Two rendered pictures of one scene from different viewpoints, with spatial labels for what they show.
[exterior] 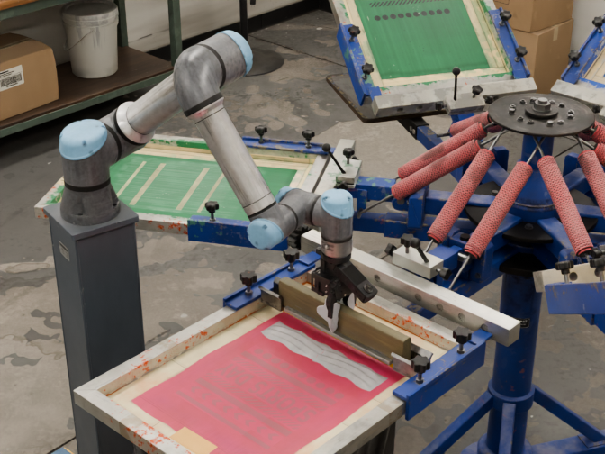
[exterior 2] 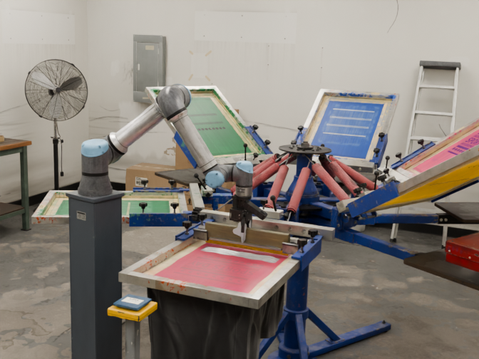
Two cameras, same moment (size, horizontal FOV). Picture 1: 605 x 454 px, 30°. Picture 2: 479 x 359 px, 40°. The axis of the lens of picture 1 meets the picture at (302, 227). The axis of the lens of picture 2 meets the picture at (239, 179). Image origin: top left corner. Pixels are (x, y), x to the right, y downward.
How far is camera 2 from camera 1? 1.20 m
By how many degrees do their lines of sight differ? 26
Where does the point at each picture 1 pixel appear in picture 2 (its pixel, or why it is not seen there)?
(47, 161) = not seen: outside the picture
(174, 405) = (176, 276)
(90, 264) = (100, 219)
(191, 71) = (172, 95)
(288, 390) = (233, 266)
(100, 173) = (105, 165)
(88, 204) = (99, 184)
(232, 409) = (209, 274)
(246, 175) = (203, 148)
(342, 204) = (249, 165)
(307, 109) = not seen: hidden behind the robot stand
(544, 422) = not seen: hidden behind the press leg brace
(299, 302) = (219, 231)
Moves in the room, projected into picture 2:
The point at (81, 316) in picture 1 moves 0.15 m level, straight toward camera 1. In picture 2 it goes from (92, 254) to (105, 264)
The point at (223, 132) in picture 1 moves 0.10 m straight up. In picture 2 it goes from (190, 126) to (191, 102)
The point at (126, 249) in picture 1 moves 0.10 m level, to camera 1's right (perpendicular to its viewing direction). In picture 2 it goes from (117, 213) to (139, 212)
